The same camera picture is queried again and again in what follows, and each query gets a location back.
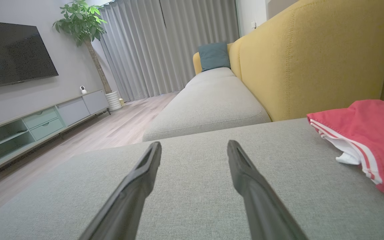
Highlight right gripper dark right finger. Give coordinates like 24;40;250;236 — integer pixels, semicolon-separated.
227;140;309;240

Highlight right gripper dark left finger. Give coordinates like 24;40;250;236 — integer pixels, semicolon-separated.
79;142;162;240

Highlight red jersey white sleeves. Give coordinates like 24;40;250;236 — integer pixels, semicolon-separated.
307;99;384;200

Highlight large grey sofa ottoman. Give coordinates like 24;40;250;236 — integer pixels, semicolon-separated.
0;118;384;240

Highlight white ribbed plant pot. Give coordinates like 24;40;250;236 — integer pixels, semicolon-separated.
105;91;123;112

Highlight grey sofa seat cushion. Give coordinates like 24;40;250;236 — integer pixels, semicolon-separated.
143;77;272;142
185;67;236;88

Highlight pale green television cabinet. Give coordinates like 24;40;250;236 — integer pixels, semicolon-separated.
0;89;111;184

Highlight grey pleated curtain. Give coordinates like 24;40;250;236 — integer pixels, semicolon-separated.
92;0;166;102
160;0;240;94

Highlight teal throw pillow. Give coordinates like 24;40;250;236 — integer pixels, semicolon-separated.
198;42;231;72

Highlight green leafy indoor tree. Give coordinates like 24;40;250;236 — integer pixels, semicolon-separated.
53;0;113;94

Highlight black flat screen television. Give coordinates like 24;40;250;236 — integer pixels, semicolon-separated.
0;20;59;91

